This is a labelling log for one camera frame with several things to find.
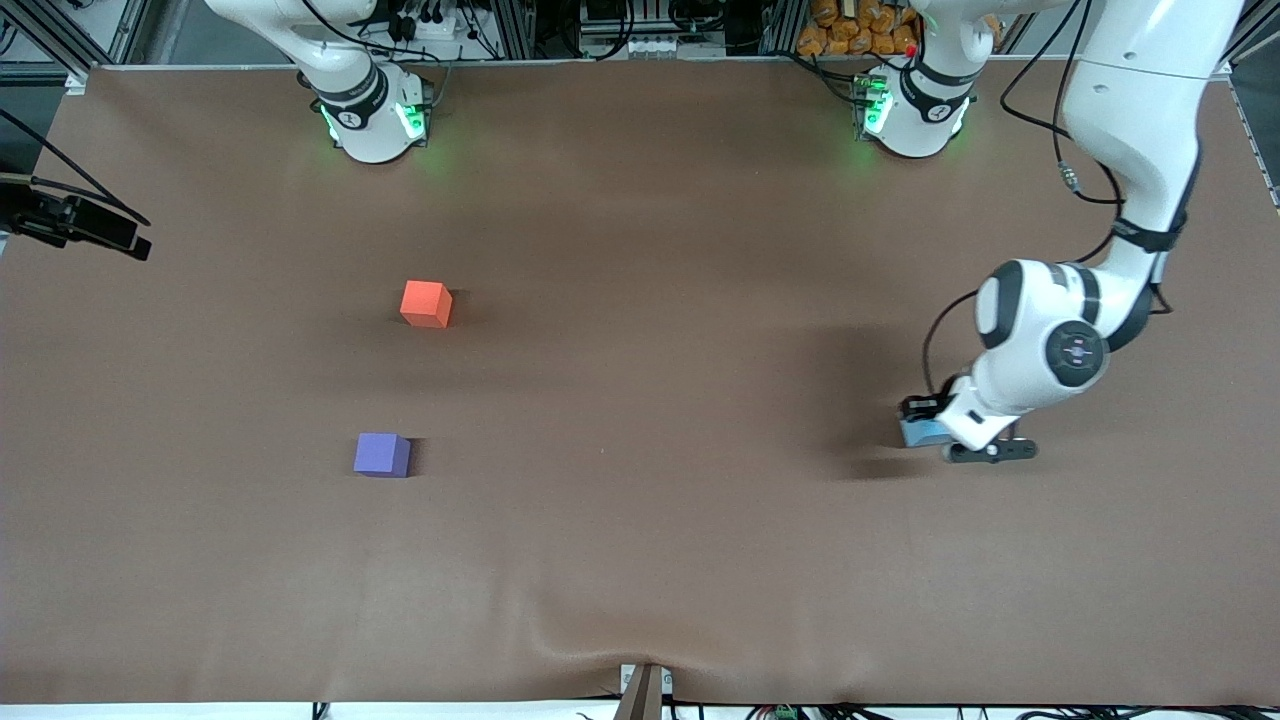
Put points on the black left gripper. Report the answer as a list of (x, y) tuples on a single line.
[(921, 408)]

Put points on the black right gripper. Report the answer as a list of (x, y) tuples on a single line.
[(62, 219)]

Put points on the light blue foam block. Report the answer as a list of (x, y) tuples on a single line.
[(920, 434)]

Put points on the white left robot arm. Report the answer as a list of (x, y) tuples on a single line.
[(1130, 100)]

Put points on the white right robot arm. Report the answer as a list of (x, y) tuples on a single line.
[(370, 140)]

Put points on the orange foam block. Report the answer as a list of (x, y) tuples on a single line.
[(425, 303)]

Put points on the purple foam block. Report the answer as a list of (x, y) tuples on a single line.
[(380, 455)]

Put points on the white terminal block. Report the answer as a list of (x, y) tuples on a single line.
[(652, 46)]

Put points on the brown table cover sheet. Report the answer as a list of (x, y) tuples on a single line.
[(640, 480)]

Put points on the white power strip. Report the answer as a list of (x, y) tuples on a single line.
[(430, 25)]

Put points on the pile of orange packets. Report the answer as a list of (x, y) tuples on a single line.
[(850, 30)]

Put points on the dark camera mount post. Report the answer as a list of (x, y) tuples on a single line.
[(642, 695)]

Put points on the aluminium frame post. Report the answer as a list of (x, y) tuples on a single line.
[(517, 28), (780, 25)]

